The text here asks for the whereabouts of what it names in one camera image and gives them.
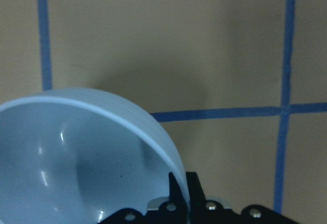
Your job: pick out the blue bowl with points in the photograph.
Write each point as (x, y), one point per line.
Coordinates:
(77, 155)

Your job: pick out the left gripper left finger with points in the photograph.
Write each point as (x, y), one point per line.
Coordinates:
(175, 194)

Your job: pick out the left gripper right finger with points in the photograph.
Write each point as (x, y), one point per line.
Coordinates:
(196, 193)

